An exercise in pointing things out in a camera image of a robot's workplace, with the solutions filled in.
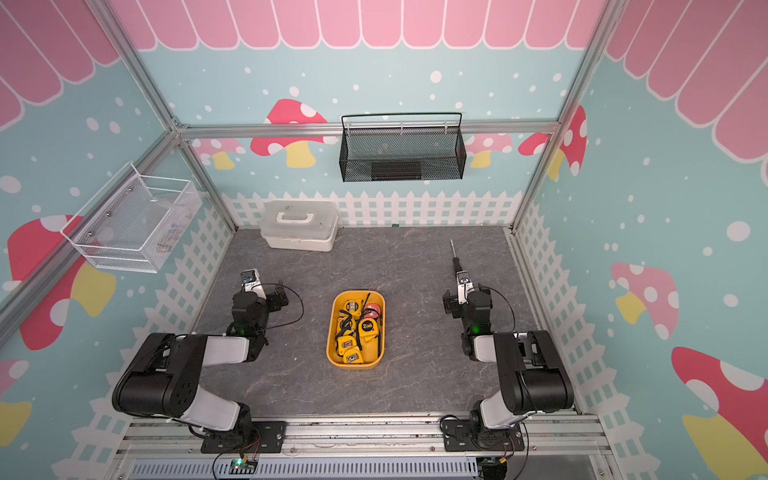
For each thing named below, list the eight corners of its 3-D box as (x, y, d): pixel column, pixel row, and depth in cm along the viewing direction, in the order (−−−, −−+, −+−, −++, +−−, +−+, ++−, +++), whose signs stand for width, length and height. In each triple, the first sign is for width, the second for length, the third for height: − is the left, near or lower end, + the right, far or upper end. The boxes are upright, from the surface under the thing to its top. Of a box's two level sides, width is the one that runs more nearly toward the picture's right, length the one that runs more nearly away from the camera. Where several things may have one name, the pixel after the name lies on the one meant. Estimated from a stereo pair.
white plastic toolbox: (266, 252, 116) (253, 229, 105) (276, 222, 126) (266, 198, 116) (334, 252, 116) (328, 229, 105) (339, 222, 126) (334, 198, 116)
